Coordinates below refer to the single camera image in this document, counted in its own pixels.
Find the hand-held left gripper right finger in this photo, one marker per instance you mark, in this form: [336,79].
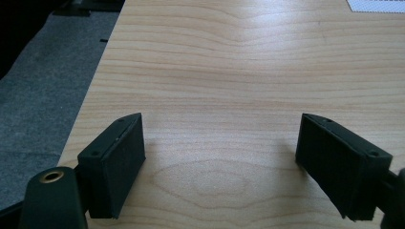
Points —
[337,165]

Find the black metal stand base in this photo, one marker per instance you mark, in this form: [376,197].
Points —
[72,10]

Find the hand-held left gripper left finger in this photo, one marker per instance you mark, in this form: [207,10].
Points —
[114,171]

